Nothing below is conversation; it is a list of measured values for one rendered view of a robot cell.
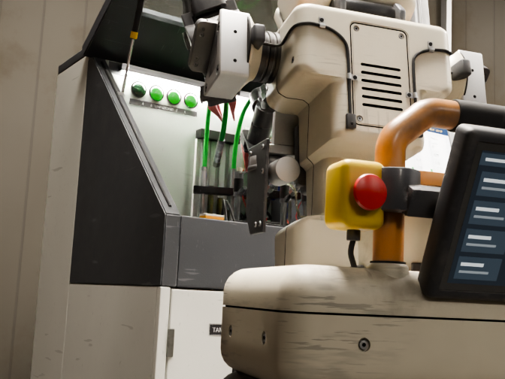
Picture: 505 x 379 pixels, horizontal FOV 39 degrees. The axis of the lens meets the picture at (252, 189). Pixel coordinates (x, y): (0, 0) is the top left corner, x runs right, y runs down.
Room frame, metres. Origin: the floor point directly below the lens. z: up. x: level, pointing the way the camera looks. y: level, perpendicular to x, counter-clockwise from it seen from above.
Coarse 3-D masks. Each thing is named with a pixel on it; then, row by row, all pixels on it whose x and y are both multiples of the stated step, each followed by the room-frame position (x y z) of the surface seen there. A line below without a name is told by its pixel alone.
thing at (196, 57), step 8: (200, 24) 1.10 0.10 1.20; (208, 24) 1.11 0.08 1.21; (216, 24) 1.11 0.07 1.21; (200, 32) 1.11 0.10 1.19; (208, 32) 1.11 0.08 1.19; (192, 40) 1.13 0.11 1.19; (200, 40) 1.12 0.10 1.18; (208, 40) 1.12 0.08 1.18; (192, 48) 1.13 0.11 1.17; (200, 48) 1.13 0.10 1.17; (208, 48) 1.13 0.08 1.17; (192, 56) 1.13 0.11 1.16; (200, 56) 1.14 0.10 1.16; (208, 56) 1.14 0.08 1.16; (192, 64) 1.14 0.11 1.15; (200, 64) 1.15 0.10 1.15; (208, 64) 1.15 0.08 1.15; (200, 72) 1.15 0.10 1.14
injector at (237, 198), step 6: (234, 174) 1.99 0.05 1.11; (240, 174) 1.98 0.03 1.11; (234, 180) 1.99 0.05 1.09; (240, 180) 1.98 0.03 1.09; (234, 186) 1.99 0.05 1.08; (240, 186) 1.98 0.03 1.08; (234, 192) 1.99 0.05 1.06; (240, 192) 1.97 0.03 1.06; (234, 198) 1.99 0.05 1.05; (240, 198) 1.99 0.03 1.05; (234, 204) 1.99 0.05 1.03; (240, 204) 1.99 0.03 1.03; (234, 210) 1.99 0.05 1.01; (234, 216) 1.99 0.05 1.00
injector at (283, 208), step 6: (282, 186) 2.07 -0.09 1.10; (288, 186) 2.07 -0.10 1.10; (282, 192) 2.07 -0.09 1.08; (288, 192) 2.07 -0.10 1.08; (282, 198) 2.07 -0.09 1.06; (288, 198) 2.06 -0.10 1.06; (282, 204) 2.08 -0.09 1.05; (282, 210) 2.07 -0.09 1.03; (282, 216) 2.08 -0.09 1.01; (282, 222) 2.07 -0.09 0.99
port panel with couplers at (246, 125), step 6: (246, 120) 2.33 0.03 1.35; (246, 126) 2.33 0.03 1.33; (240, 144) 2.32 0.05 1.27; (240, 150) 2.32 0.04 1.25; (240, 156) 2.32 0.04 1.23; (240, 162) 2.32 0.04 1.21; (246, 174) 2.34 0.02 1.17; (246, 180) 2.34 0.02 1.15; (246, 186) 2.34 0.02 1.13; (270, 204) 2.39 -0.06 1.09; (240, 210) 2.33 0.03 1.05; (270, 210) 2.39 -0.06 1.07
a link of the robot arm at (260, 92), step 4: (264, 84) 1.87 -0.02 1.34; (256, 88) 1.88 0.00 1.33; (260, 88) 1.88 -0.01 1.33; (264, 88) 1.79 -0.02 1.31; (252, 92) 1.88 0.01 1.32; (256, 92) 1.86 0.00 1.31; (260, 92) 1.86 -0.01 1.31; (264, 92) 1.79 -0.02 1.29; (252, 96) 1.87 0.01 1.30; (256, 96) 1.85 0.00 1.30; (260, 96) 1.85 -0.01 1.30; (264, 96) 1.78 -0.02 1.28; (252, 100) 1.86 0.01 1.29; (256, 100) 1.84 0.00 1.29; (264, 100) 1.78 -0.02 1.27; (252, 104) 1.85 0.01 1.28; (252, 108) 1.86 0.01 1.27
